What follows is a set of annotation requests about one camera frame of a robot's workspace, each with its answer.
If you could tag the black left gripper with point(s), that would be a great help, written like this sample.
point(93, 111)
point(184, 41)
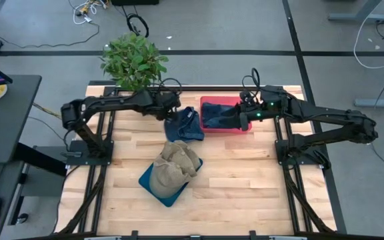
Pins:
point(167, 103)

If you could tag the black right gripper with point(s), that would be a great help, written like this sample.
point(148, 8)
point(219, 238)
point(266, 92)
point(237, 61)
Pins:
point(255, 111)

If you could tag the pink plastic bin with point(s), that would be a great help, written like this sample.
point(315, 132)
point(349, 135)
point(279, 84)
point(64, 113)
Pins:
point(225, 99)

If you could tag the navy baseball cap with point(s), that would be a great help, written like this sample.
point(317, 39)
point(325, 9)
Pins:
point(213, 115)
point(185, 128)

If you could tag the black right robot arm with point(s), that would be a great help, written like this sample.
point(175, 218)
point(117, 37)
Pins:
point(328, 115)

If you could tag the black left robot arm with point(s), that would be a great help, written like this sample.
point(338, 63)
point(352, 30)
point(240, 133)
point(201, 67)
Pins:
point(112, 103)

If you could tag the green plant in black pot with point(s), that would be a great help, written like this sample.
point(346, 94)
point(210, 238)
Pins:
point(133, 60)

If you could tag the teal plastic bin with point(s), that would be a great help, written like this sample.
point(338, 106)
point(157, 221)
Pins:
point(145, 181)

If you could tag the black box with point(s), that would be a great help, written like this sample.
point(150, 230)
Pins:
point(135, 2)

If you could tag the grey desk foot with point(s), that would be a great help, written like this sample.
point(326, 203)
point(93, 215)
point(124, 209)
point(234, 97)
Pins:
point(355, 17)
point(372, 102)

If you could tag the black desk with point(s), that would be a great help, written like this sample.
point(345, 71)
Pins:
point(8, 116)

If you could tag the black caster wheel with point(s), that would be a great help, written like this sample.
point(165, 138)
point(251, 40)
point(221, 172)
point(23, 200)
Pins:
point(22, 218)

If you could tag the black aluminium table frame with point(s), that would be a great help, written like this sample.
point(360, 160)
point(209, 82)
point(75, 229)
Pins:
point(212, 88)

